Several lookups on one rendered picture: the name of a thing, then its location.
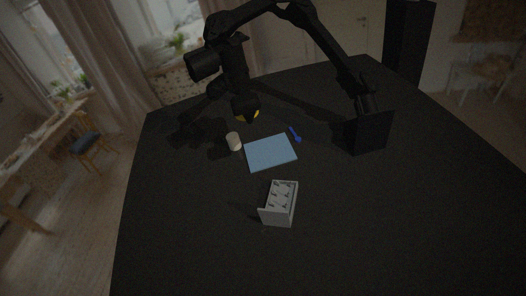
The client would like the yellow round plate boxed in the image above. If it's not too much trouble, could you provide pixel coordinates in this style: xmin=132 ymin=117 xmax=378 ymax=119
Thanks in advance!
xmin=235 ymin=110 xmax=259 ymax=122

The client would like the light blue flat mat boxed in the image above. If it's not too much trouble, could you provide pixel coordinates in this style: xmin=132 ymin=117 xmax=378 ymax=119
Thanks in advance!
xmin=243 ymin=132 xmax=298 ymax=173

